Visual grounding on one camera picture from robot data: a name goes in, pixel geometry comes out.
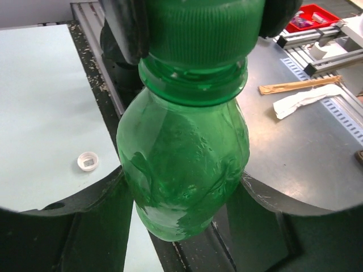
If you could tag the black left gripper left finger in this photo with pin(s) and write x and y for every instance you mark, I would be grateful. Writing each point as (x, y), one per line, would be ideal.
(87, 231)

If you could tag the grey slotted cable duct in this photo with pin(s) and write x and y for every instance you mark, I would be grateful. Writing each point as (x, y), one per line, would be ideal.
(330, 103)

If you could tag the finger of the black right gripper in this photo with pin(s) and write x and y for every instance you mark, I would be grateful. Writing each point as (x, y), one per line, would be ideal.
(277, 15)
(125, 35)

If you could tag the green plastic bottle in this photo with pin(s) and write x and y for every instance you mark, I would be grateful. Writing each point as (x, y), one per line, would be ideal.
(183, 145)

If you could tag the white crumpled paper tissue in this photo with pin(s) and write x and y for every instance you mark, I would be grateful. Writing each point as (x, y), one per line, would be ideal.
(290, 104)

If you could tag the white tape roll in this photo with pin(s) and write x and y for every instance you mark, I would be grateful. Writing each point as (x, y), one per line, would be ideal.
(318, 52)

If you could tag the brown paper chopstick sleeve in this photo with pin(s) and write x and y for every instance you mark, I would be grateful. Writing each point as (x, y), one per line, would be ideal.
(286, 87)

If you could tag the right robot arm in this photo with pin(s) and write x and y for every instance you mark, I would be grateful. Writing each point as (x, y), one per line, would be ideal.
(119, 65)

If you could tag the white bottle cap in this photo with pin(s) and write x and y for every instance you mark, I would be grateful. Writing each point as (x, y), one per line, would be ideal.
(88, 161)

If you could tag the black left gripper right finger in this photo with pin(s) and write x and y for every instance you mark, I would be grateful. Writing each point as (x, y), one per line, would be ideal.
(271, 231)

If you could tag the red plastic bin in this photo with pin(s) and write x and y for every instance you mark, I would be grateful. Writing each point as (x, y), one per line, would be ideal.
(311, 17)

